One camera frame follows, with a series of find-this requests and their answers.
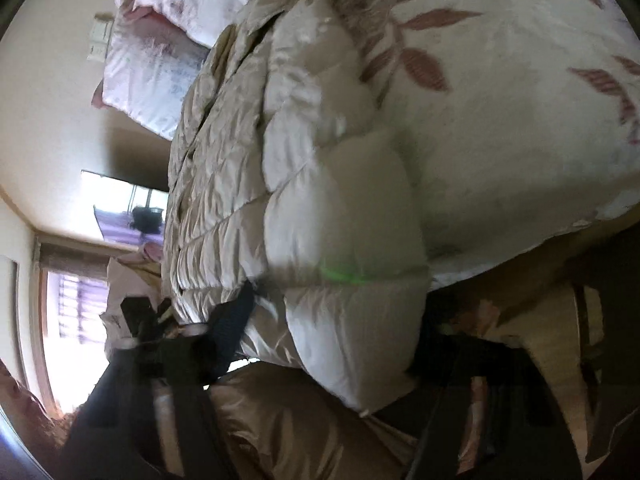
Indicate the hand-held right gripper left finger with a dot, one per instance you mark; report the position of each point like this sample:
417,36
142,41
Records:
232,325

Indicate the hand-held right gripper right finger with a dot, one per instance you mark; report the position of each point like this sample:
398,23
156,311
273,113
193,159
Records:
480,365

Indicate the beige down jacket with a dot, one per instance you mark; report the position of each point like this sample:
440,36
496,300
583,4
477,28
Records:
320,200

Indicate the wooden chair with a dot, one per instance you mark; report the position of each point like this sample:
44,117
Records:
612,350

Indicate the window with curtain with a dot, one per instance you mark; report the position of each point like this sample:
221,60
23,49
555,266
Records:
70,320

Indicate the bright window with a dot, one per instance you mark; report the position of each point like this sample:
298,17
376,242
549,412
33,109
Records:
117,200

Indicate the floral quilt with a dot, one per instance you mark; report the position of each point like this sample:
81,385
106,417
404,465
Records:
500,135

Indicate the pink lavender print pillow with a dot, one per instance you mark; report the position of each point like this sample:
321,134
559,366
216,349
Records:
145,77

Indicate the dark pink cushion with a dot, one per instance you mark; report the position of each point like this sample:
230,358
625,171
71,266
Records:
141,13

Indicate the white wall switch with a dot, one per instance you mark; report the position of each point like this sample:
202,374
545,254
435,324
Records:
98,36

